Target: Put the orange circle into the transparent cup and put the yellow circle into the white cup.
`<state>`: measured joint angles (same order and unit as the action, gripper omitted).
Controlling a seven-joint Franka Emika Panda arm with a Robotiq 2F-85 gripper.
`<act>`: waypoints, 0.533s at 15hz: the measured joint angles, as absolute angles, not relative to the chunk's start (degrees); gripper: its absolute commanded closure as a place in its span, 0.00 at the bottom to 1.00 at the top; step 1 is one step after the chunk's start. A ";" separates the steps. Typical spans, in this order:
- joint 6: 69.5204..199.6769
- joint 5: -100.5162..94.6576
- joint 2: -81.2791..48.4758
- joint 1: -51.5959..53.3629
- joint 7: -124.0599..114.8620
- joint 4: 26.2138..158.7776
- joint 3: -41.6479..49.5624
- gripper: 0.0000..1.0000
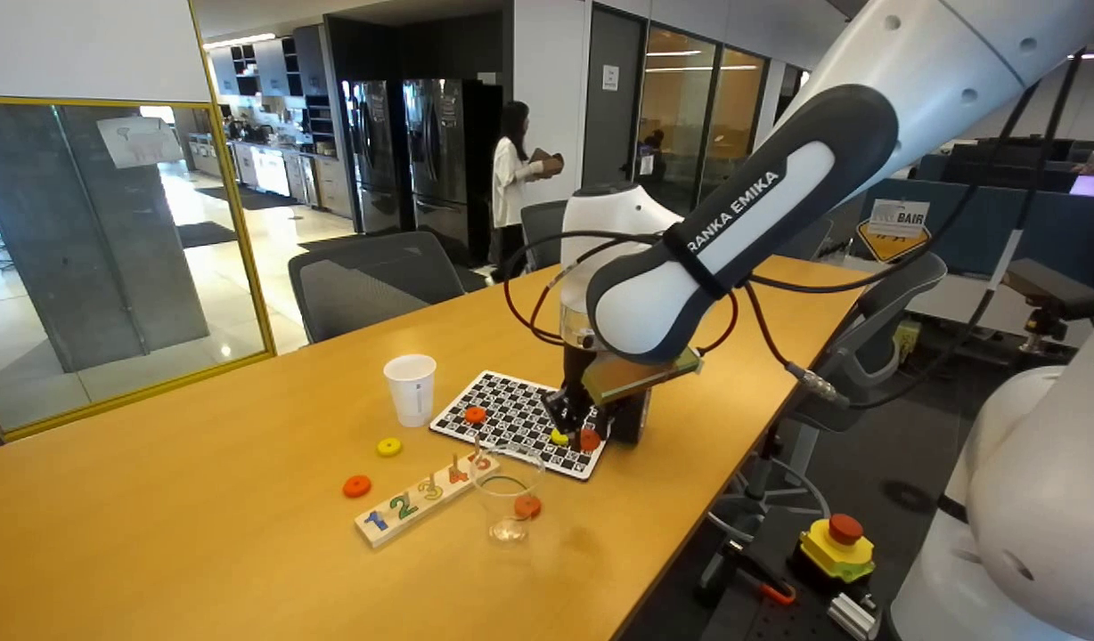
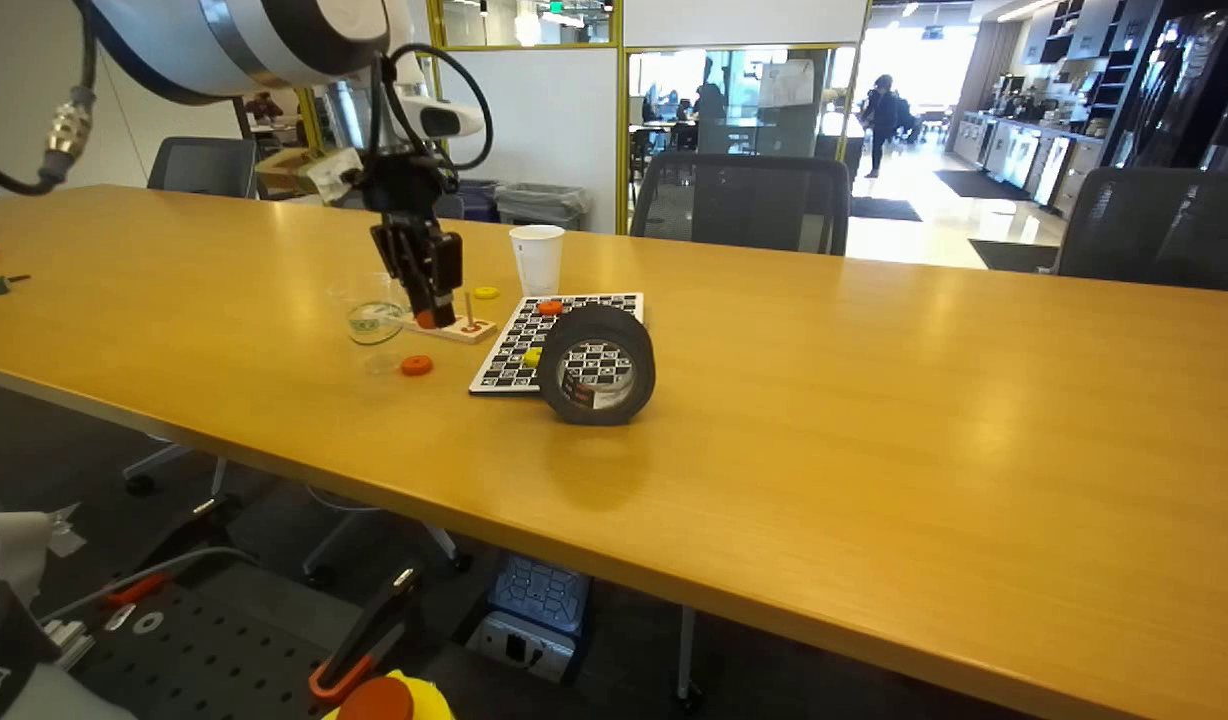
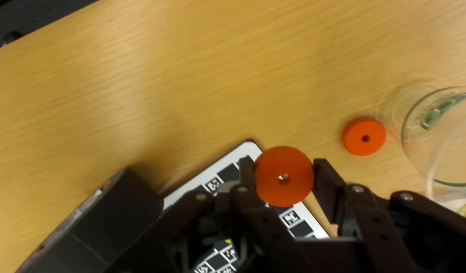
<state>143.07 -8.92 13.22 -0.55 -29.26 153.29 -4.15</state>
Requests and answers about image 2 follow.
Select cardboard box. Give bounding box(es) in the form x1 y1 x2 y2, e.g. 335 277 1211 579
245 125 365 204

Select dark grey office chair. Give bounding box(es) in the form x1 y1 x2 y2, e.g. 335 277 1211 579
1051 164 1228 296

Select black office chair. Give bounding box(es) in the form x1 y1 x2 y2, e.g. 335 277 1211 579
116 443 470 606

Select wrist mounted camera bar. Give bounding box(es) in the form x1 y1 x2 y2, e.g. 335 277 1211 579
391 92 493 145

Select dark floor mat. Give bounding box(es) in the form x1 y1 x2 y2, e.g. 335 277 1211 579
937 164 1032 204
844 194 929 223
962 238 1068 277

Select black glass doors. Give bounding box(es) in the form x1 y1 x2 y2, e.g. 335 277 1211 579
1103 0 1228 175

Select black clamp orange grip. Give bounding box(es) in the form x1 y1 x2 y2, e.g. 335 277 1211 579
304 560 427 713

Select white paper cup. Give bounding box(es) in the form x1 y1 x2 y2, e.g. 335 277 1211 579
509 219 567 299

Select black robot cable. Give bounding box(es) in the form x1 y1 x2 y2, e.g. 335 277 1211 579
0 0 500 202

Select blue white box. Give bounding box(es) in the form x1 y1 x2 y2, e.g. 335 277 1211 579
463 552 593 688

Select transparent plastic cup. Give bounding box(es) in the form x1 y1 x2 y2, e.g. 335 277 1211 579
342 273 413 353

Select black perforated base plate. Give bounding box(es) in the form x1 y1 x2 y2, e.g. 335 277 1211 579
43 555 375 720

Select yellow framed glass partition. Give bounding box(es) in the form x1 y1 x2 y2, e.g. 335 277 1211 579
425 0 872 246

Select person in dark clothes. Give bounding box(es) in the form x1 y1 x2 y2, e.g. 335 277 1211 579
854 74 915 184

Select small orange tool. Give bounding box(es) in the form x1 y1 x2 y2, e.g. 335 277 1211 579
99 571 181 617

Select yellow red emergency stop button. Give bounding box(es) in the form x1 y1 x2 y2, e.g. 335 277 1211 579
318 670 460 720

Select black white marker board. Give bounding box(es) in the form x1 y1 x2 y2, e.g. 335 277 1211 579
463 289 651 400

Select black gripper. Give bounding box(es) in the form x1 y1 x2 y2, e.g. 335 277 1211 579
361 147 468 332

